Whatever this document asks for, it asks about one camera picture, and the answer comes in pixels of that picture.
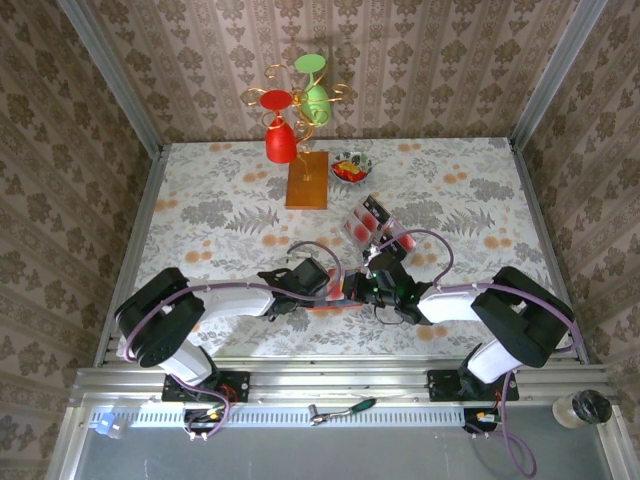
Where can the orange card holder wallet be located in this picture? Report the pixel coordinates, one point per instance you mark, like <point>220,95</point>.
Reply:
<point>340,308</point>

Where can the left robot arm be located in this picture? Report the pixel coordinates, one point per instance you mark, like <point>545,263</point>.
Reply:
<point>160,315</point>

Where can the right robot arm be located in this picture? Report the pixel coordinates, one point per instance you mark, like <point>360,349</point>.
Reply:
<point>520,320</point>

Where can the red circle card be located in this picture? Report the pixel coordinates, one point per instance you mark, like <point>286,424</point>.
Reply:
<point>408,242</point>
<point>367,219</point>
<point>359,231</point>

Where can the black vip card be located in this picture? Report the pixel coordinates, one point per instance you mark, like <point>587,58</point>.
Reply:
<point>376,206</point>

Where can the red yellow snack packet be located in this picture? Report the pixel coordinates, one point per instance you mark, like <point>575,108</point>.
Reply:
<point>347,172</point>

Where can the floral ceramic bowl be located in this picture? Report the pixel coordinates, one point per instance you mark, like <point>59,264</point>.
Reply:
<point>367,162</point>

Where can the floral tablecloth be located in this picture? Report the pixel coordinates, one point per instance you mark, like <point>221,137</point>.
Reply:
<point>225,175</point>

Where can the red wine glass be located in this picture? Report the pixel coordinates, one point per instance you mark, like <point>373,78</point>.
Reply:
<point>280,145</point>

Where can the grey metal tray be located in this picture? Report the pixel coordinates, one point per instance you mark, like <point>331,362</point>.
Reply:
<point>325,455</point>

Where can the green wine glass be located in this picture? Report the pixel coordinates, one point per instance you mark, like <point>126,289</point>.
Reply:
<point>316,102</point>

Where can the blue white connector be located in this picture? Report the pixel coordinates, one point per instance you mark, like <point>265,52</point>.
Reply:
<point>106,425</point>

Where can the clear jar black lid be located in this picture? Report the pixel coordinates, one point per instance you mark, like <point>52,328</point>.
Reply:
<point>585,409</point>

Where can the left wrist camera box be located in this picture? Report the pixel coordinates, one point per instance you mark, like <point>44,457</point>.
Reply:
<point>309,274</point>

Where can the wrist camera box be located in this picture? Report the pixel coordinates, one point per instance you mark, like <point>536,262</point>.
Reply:
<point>390,267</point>
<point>309,274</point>

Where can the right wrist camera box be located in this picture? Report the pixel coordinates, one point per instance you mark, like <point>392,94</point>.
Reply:
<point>390,267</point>

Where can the aluminium mounting rail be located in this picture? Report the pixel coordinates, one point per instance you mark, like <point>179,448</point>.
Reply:
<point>350,380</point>

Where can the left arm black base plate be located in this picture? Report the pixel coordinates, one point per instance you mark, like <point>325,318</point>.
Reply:
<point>240,387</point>

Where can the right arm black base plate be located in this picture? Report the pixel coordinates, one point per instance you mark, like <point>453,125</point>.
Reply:
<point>440,387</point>

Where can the aluminium table side rail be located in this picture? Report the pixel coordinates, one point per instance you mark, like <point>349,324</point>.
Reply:
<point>139,225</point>
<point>531,200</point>

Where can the aluminium frame post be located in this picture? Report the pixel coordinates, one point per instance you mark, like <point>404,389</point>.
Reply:
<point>555,75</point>
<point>110,75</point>

